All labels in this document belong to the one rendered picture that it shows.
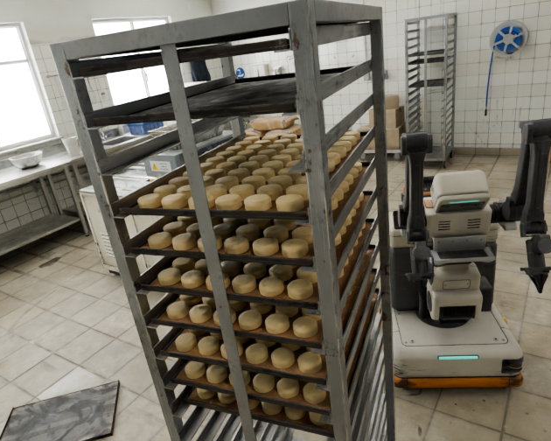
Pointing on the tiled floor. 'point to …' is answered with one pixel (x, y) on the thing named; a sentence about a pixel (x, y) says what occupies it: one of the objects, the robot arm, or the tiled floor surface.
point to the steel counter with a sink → (18, 235)
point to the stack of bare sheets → (66, 416)
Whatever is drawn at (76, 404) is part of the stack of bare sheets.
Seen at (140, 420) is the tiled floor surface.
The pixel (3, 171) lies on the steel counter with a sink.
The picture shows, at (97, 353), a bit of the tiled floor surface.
